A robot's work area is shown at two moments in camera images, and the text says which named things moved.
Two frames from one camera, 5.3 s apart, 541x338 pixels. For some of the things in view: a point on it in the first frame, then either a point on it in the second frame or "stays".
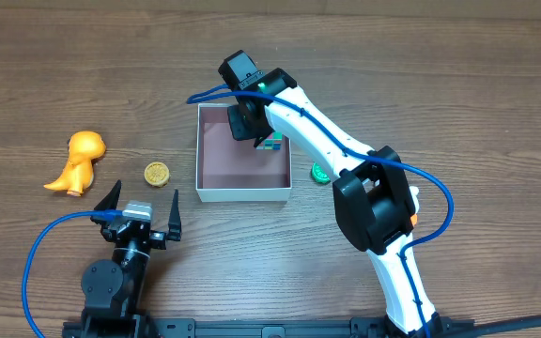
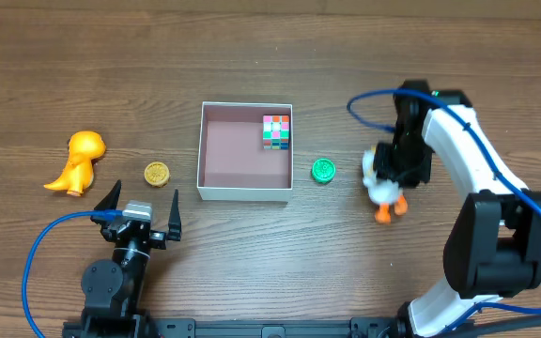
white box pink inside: [233, 171] stays
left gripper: [156, 236] stays
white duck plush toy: [413, 191] → [381, 191]
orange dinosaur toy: [84, 148] stays
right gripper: [240, 126] → [384, 161]
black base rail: [145, 327] stays
